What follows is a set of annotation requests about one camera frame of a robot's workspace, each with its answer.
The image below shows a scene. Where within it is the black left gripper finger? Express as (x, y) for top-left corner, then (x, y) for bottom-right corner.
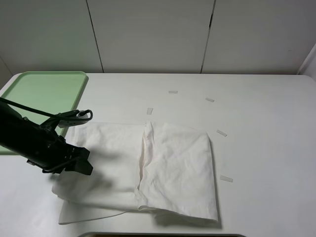
(65, 159), (93, 175)

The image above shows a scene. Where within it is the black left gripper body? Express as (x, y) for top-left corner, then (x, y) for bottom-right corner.
(26, 125), (90, 173)

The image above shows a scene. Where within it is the white short sleeve shirt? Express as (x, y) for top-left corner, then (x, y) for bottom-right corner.
(52, 121), (218, 221)

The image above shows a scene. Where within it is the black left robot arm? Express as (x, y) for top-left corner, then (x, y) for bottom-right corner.
(0, 101), (93, 175)

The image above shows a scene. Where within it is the green plastic tray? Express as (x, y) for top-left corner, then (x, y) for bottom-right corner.
(0, 71), (89, 156)

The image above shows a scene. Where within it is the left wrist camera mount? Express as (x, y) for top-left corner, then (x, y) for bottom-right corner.
(40, 109), (91, 128)

